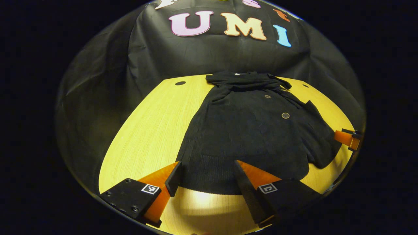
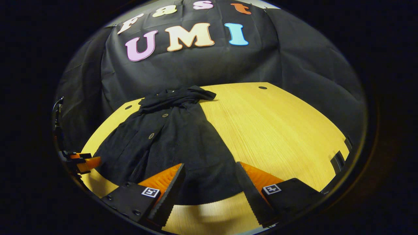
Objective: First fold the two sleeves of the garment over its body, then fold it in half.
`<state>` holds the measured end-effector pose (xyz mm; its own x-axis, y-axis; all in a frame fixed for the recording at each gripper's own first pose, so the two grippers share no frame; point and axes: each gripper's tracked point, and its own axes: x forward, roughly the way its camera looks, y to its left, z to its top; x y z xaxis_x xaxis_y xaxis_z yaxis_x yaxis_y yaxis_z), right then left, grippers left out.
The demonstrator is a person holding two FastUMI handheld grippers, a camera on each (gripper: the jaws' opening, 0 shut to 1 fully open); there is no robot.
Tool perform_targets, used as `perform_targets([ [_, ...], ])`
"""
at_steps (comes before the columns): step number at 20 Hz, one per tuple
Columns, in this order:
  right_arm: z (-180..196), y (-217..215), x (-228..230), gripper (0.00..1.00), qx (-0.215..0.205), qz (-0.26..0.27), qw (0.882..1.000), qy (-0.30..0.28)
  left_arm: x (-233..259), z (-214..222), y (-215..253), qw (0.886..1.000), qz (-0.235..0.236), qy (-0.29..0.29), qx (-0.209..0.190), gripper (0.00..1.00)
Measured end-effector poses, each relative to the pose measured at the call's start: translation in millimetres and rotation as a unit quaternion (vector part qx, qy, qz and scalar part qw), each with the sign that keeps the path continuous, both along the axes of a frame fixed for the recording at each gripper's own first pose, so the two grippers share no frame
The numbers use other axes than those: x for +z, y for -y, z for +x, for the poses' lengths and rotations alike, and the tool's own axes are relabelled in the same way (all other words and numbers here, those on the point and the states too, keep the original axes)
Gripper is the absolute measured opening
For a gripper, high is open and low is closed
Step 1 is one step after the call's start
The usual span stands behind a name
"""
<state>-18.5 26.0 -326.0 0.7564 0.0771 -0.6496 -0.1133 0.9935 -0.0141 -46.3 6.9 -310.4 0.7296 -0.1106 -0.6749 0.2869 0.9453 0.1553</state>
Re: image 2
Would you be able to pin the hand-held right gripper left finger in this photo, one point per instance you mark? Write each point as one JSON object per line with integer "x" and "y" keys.
{"x": 171, "y": 194}

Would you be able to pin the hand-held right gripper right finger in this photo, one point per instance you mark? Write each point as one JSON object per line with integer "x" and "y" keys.
{"x": 249, "y": 195}

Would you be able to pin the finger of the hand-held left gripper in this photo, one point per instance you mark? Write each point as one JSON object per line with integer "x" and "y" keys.
{"x": 89, "y": 162}

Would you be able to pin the black buttoned coat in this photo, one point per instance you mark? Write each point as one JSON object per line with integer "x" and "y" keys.
{"x": 179, "y": 147}

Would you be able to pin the black backdrop cloth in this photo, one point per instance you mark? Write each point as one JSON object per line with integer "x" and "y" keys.
{"x": 228, "y": 65}

